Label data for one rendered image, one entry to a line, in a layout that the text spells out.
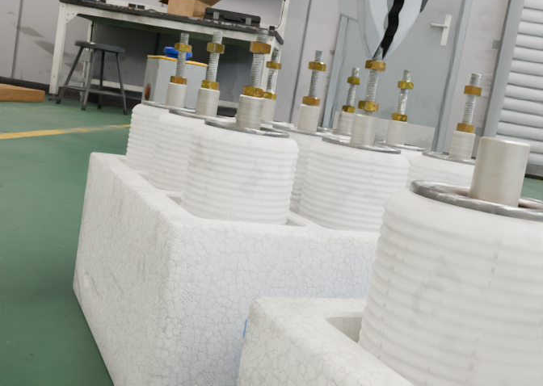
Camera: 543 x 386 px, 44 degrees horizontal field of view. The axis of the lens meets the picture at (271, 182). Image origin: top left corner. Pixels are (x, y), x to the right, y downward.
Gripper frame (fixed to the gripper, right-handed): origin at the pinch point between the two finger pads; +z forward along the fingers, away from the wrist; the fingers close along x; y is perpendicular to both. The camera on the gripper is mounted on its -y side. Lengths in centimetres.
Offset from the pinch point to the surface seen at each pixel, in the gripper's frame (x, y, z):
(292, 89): -255, 431, -3
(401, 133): -12.9, 10.0, 8.1
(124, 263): 18.8, 7.9, 23.8
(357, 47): -293, 403, -46
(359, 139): 0.8, -0.1, 8.9
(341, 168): 3.8, -2.1, 11.6
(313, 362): 22.9, -28.2, 17.4
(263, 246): 12.7, -5.8, 18.1
